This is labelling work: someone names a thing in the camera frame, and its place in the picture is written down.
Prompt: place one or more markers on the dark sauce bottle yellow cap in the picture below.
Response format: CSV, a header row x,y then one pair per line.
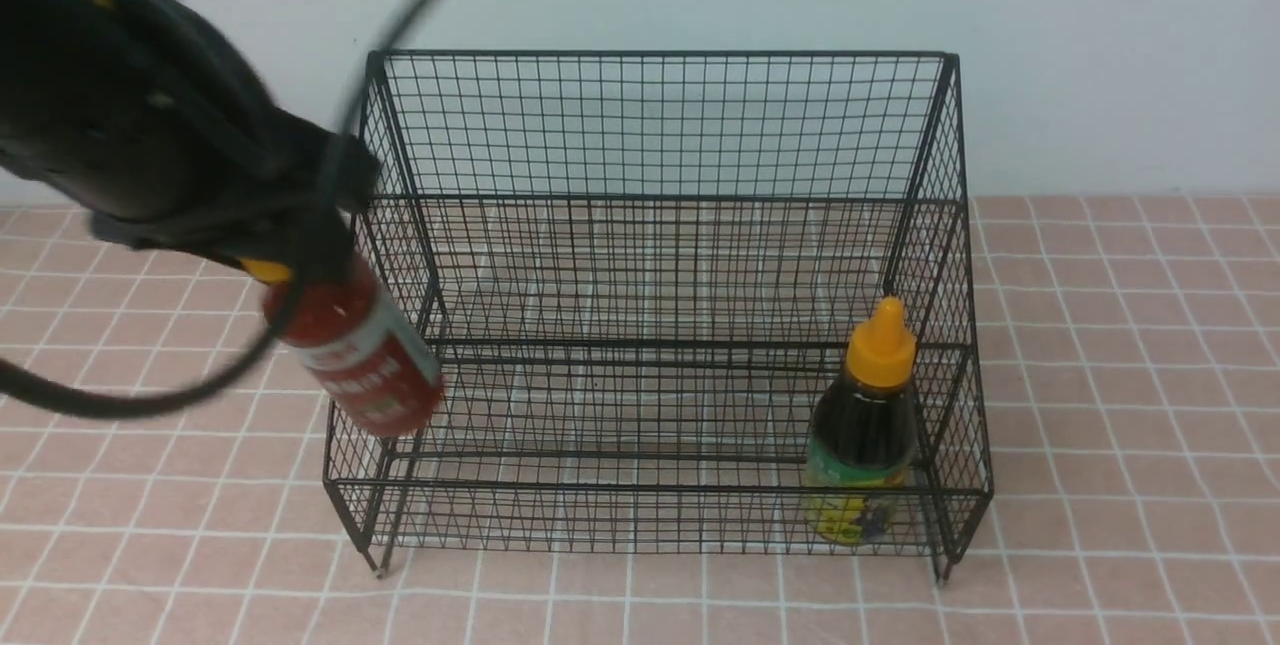
x,y
861,436

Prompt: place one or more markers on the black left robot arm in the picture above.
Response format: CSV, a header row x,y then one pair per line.
x,y
146,115

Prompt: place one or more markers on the red ketchup squeeze bottle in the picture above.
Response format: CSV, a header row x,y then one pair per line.
x,y
364,353

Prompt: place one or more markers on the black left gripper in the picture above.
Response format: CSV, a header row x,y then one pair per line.
x,y
247,219

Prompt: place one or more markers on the black wire mesh rack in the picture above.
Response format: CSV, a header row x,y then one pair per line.
x,y
640,271

